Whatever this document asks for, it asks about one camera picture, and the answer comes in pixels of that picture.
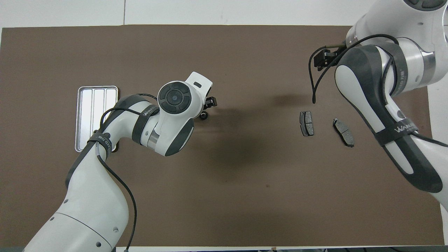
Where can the large black bearing gear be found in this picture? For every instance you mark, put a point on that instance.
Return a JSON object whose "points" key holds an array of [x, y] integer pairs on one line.
{"points": [[204, 116]]}

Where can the dark curved brake pad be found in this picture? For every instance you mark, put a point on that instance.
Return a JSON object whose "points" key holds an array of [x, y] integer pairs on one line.
{"points": [[343, 132]]}

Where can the brown table mat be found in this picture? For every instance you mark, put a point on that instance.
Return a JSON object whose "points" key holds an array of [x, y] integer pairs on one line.
{"points": [[245, 196]]}

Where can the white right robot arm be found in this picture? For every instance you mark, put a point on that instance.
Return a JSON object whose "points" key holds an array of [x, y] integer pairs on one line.
{"points": [[420, 28]]}

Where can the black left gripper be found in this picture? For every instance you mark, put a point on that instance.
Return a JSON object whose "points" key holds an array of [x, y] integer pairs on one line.
{"points": [[210, 103]]}

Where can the dark rectangular brake pad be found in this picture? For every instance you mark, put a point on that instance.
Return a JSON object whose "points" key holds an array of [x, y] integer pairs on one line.
{"points": [[307, 123]]}

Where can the silver metal tray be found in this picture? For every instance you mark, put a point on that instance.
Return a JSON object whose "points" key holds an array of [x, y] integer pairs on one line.
{"points": [[87, 105]]}

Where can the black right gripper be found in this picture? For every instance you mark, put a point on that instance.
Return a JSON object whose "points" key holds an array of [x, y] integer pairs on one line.
{"points": [[331, 56]]}

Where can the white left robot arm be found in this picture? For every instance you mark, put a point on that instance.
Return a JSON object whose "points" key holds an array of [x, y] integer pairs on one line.
{"points": [[91, 210]]}

